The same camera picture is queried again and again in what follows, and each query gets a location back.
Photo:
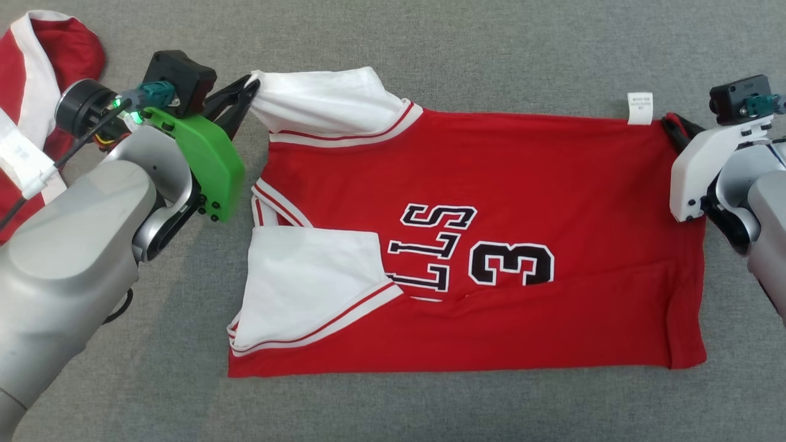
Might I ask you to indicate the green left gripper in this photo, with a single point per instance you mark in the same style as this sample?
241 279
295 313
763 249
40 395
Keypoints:
212 162

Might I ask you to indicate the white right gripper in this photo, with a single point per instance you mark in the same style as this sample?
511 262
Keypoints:
697 172

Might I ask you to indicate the red jersey with white sleeves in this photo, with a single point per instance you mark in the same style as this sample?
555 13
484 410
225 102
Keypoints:
552 184

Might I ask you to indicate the red shorts with white stripe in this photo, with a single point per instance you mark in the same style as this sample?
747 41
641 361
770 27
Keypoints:
67 55

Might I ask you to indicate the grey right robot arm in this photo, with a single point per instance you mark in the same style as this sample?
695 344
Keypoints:
767 209

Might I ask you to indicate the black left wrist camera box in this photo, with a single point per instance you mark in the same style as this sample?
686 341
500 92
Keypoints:
181 77

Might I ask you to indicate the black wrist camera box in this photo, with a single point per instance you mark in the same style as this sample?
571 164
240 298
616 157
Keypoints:
181 77
737 95

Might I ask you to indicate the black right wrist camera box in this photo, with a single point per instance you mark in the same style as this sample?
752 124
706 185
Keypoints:
737 95

